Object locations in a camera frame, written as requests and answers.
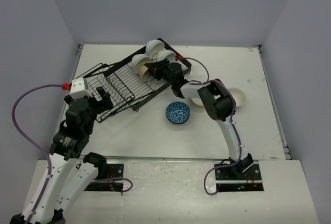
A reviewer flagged pale blue bowl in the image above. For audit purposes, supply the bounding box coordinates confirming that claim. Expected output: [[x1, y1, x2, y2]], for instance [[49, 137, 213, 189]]
[[156, 50, 176, 63], [131, 54, 153, 74], [145, 39, 165, 58]]

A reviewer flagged red patterned white bowl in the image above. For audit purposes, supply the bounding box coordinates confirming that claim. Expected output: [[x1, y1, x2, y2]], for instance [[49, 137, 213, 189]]
[[165, 101, 191, 125]]

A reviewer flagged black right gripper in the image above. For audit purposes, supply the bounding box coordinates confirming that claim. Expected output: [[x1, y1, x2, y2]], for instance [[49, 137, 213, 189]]
[[145, 59, 175, 86]]

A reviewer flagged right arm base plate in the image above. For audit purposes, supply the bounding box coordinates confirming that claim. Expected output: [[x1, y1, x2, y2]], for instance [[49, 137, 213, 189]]
[[215, 163, 264, 192]]

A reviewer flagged black wire dish rack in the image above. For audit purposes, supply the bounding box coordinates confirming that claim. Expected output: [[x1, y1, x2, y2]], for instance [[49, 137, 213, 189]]
[[79, 38, 191, 123]]

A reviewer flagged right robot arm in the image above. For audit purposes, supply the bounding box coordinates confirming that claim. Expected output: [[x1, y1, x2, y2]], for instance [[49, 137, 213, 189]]
[[145, 61, 253, 179]]

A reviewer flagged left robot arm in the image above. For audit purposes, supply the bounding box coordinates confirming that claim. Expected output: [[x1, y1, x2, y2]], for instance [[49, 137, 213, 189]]
[[10, 83, 113, 223]]

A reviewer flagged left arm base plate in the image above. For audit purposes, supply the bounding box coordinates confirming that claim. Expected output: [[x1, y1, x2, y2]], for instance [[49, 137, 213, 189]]
[[85, 163, 124, 192]]

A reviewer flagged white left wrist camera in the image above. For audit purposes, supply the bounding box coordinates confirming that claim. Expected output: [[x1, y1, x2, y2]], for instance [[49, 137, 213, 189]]
[[69, 77, 93, 99]]

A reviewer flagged beige bowl colourful flower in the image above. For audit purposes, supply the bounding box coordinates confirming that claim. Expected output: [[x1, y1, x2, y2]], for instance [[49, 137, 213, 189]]
[[229, 87, 247, 108]]

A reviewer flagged beige bowl brown motif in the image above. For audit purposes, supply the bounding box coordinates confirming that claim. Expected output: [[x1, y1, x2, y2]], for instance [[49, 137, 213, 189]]
[[139, 65, 150, 82]]

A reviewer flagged plain beige bowl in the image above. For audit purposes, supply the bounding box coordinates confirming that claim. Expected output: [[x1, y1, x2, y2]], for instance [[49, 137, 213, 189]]
[[191, 98, 204, 108]]

